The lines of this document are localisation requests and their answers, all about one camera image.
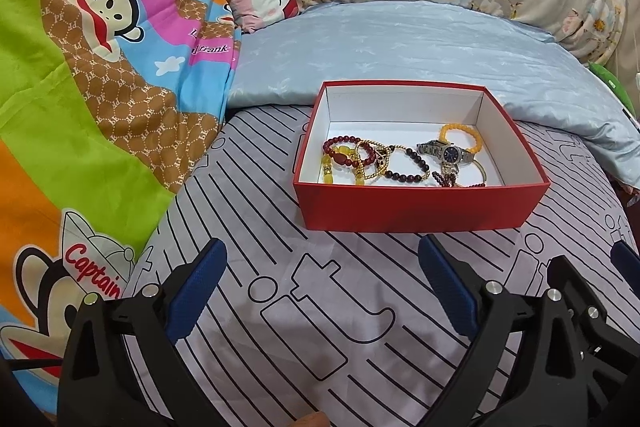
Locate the silver wristwatch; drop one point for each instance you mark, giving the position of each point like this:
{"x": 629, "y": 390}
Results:
{"x": 450, "y": 156}

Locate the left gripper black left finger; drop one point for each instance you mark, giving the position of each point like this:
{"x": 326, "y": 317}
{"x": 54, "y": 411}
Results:
{"x": 121, "y": 366}

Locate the colourful monkey cartoon quilt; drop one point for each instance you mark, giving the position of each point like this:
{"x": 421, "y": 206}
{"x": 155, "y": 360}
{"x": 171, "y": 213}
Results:
{"x": 106, "y": 107}

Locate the thin gold bangle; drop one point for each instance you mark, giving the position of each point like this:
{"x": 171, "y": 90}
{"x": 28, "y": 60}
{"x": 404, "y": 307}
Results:
{"x": 483, "y": 173}

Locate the light blue blanket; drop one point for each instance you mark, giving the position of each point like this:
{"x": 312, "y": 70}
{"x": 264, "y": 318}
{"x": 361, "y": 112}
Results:
{"x": 534, "y": 78}

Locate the grey striped bed sheet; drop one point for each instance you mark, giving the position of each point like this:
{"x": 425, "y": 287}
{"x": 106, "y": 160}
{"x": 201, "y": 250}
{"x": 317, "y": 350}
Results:
{"x": 345, "y": 323}

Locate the red cardboard box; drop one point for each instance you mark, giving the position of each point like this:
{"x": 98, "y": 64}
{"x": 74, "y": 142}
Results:
{"x": 404, "y": 113}

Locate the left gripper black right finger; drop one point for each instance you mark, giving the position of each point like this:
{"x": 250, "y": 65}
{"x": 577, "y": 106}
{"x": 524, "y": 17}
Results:
{"x": 524, "y": 365}

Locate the person's left hand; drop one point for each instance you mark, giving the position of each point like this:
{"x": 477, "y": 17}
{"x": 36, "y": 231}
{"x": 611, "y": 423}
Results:
{"x": 316, "y": 419}

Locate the green object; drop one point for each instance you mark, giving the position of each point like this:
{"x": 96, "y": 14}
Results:
{"x": 613, "y": 84}

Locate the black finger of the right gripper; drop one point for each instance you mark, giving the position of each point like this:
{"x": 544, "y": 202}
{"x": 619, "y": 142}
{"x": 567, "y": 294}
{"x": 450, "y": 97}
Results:
{"x": 627, "y": 262}
{"x": 609, "y": 359}

